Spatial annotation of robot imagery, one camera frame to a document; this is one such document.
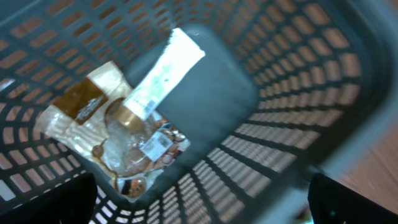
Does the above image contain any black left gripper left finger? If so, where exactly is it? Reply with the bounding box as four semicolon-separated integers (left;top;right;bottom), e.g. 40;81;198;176
1;173;98;224

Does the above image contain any beige nut snack pouch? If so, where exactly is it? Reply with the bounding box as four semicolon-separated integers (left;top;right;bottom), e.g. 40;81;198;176
35;62;190;202

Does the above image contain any white cream tube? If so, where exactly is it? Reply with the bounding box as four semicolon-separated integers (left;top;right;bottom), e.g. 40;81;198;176
123;28;205;121

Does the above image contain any grey plastic mesh basket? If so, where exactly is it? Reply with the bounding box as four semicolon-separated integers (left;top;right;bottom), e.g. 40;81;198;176
1;0;397;223

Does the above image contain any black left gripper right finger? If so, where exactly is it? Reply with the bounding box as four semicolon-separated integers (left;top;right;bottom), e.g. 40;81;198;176
308;174;397;224

